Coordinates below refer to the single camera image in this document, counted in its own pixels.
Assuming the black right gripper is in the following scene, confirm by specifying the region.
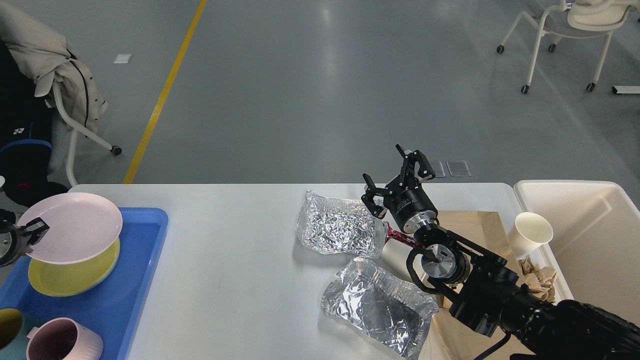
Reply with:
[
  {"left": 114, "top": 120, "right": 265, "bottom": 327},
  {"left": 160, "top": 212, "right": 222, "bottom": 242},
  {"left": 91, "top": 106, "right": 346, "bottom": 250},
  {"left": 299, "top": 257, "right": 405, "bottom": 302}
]
[{"left": 362, "top": 145, "right": 438, "bottom": 234}]

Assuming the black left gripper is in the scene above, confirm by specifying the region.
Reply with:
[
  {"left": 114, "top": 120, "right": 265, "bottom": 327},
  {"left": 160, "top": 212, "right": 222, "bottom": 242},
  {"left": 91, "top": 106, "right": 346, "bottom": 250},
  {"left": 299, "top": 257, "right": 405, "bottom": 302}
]
[{"left": 0, "top": 210, "right": 50, "bottom": 268}]

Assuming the pink plate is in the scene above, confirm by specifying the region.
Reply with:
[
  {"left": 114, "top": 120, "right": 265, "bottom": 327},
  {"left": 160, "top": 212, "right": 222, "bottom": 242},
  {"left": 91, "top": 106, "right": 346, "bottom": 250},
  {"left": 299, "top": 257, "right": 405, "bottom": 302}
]
[{"left": 16, "top": 193, "right": 123, "bottom": 265}]

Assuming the pink ribbed mug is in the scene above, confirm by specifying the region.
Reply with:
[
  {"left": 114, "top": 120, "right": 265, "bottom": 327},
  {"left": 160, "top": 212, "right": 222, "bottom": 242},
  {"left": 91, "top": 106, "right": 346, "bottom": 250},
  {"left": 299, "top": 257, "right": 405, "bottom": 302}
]
[{"left": 26, "top": 317, "right": 104, "bottom": 360}]

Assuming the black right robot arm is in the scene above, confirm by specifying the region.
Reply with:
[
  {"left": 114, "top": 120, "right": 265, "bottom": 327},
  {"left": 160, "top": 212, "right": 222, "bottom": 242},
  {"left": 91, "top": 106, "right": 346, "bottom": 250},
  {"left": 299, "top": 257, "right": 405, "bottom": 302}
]
[{"left": 361, "top": 145, "right": 640, "bottom": 360}]

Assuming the yellow plate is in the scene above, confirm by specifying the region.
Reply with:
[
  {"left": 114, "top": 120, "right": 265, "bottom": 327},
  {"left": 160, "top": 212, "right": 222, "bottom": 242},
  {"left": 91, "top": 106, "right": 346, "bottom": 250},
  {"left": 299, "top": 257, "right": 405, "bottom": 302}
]
[{"left": 27, "top": 238, "right": 121, "bottom": 297}]

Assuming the crumpled foil tray upper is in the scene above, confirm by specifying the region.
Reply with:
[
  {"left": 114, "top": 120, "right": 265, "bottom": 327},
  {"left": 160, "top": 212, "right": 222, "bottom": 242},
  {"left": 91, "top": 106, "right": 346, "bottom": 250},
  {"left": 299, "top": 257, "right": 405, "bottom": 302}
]
[{"left": 294, "top": 190, "right": 387, "bottom": 259}]

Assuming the crumpled foil tray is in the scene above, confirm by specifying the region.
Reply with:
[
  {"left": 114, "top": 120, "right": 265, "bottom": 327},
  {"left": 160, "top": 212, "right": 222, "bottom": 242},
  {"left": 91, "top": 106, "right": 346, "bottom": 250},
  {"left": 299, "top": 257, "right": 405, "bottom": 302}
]
[
  {"left": 294, "top": 190, "right": 387, "bottom": 259},
  {"left": 320, "top": 257, "right": 440, "bottom": 360}
]

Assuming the teal mug yellow inside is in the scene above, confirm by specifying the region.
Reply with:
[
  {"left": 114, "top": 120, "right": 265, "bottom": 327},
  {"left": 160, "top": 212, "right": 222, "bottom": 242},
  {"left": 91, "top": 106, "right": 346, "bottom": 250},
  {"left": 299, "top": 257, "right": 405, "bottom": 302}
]
[{"left": 0, "top": 307, "right": 43, "bottom": 360}]

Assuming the blue plastic tray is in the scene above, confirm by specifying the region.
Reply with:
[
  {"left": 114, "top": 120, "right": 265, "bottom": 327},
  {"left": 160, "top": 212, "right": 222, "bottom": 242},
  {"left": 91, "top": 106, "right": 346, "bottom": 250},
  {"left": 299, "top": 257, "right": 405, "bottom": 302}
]
[{"left": 0, "top": 207, "right": 169, "bottom": 360}]

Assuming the person in black clothes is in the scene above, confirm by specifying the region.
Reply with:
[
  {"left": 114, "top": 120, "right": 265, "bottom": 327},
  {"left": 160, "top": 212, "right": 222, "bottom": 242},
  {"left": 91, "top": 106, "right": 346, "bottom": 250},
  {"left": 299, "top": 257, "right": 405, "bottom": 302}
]
[{"left": 0, "top": 43, "right": 69, "bottom": 207}]

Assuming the white chair with jacket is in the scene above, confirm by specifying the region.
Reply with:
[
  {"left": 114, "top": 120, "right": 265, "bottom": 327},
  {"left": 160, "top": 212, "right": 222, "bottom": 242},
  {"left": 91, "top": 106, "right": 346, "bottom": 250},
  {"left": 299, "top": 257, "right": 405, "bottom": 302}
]
[{"left": 52, "top": 80, "right": 122, "bottom": 187}]

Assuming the crumpled foil tray lower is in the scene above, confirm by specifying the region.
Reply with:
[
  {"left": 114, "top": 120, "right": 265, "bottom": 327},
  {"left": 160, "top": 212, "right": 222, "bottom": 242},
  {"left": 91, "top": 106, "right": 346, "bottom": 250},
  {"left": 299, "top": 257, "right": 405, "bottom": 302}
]
[{"left": 320, "top": 257, "right": 440, "bottom": 360}]

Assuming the white paper cup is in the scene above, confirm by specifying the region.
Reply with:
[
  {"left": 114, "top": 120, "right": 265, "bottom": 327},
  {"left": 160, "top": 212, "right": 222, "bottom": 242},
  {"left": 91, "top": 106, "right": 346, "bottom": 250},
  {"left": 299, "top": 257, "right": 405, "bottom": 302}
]
[{"left": 507, "top": 212, "right": 554, "bottom": 260}]

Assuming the brown paper bag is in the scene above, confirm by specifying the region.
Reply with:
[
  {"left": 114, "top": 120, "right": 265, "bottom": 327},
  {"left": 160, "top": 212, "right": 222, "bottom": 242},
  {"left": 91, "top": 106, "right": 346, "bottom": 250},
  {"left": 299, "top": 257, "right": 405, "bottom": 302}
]
[{"left": 420, "top": 210, "right": 524, "bottom": 360}]

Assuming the crumpled brown paper ball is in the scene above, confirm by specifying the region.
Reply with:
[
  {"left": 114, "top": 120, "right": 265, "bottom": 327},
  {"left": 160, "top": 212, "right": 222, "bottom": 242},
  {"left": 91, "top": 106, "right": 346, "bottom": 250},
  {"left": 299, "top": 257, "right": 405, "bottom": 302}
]
[{"left": 518, "top": 256, "right": 558, "bottom": 303}]

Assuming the beige jacket on chair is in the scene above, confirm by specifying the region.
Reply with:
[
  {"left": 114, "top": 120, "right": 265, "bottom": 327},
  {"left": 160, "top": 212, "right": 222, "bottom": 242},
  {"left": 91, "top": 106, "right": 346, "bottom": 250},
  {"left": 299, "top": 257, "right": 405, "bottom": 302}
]
[{"left": 0, "top": 1, "right": 108, "bottom": 133}]

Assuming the white plastic bin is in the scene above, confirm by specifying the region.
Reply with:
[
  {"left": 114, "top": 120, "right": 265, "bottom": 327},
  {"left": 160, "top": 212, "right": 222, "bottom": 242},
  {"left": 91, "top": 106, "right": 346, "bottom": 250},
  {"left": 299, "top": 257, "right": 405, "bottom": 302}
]
[{"left": 514, "top": 180, "right": 640, "bottom": 324}]

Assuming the white chair on casters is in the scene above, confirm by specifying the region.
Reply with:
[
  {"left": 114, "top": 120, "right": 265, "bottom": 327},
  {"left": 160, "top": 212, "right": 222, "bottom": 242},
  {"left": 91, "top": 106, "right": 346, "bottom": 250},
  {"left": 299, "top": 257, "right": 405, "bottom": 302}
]
[{"left": 496, "top": 0, "right": 639, "bottom": 94}]

